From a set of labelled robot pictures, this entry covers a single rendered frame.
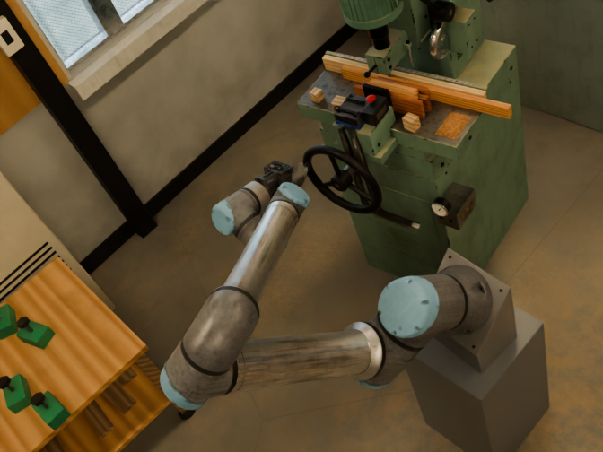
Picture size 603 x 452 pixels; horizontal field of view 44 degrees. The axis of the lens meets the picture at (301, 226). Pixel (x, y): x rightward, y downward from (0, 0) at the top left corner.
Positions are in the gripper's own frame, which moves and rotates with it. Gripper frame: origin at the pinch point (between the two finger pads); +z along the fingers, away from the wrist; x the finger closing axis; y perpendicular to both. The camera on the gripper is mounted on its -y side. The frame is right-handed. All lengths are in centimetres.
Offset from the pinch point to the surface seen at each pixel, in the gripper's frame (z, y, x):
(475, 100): 35, 19, -38
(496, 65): 68, 16, -29
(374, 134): 13.7, 11.2, -17.1
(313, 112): 22.4, 7.4, 13.4
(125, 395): -49, -90, 55
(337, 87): 32.0, 13.5, 10.2
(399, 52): 35.7, 28.5, -11.6
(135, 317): -12, -98, 95
